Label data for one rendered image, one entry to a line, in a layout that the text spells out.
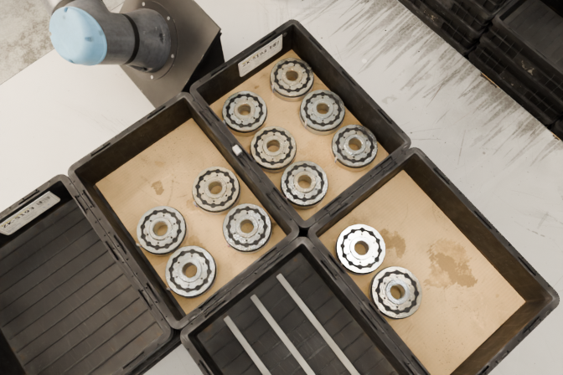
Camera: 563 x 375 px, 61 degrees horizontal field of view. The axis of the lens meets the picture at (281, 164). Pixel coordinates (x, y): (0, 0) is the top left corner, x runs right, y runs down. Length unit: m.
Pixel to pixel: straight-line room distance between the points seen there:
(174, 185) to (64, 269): 0.29
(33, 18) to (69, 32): 1.44
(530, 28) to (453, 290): 1.19
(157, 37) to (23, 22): 1.41
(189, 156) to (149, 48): 0.27
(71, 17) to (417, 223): 0.84
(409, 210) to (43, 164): 0.90
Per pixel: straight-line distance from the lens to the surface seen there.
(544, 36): 2.03
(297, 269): 1.03
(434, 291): 1.08
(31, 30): 2.52
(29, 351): 1.14
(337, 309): 1.03
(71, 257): 1.12
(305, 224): 0.95
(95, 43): 1.09
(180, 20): 1.20
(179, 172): 1.10
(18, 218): 1.11
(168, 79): 1.23
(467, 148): 1.33
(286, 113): 1.13
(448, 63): 1.43
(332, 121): 1.10
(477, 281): 1.11
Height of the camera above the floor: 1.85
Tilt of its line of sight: 70 degrees down
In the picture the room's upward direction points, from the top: 1 degrees clockwise
